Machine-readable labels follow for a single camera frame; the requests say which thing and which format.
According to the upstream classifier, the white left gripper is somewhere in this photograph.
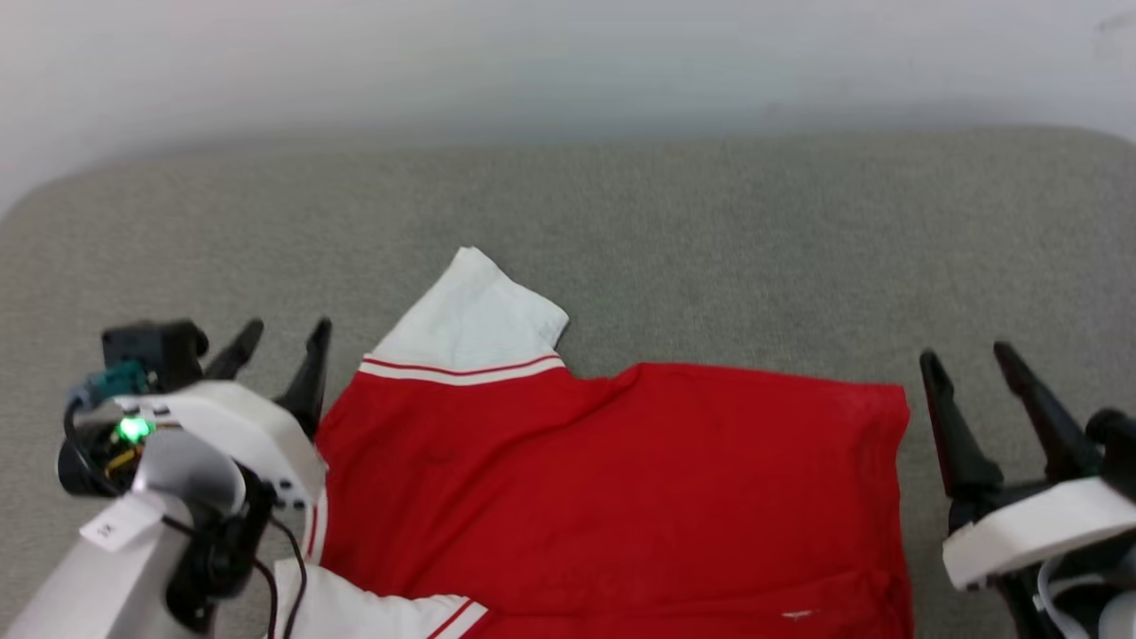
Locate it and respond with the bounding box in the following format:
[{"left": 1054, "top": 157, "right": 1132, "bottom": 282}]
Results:
[{"left": 114, "top": 318, "right": 333, "bottom": 514}]

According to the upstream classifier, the thin black cable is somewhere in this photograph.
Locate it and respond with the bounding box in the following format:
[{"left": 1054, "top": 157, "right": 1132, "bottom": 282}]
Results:
[{"left": 264, "top": 515, "right": 309, "bottom": 639}]

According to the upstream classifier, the red and white shirt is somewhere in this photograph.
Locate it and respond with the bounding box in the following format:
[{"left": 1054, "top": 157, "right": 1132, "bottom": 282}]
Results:
[{"left": 269, "top": 247, "right": 916, "bottom": 639}]

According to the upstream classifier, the teal cable connector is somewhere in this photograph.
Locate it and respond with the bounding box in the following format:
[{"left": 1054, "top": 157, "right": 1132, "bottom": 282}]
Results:
[{"left": 65, "top": 360, "right": 149, "bottom": 411}]

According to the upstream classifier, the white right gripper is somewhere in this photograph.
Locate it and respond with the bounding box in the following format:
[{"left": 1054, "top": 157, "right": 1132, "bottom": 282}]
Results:
[{"left": 919, "top": 342, "right": 1136, "bottom": 594}]

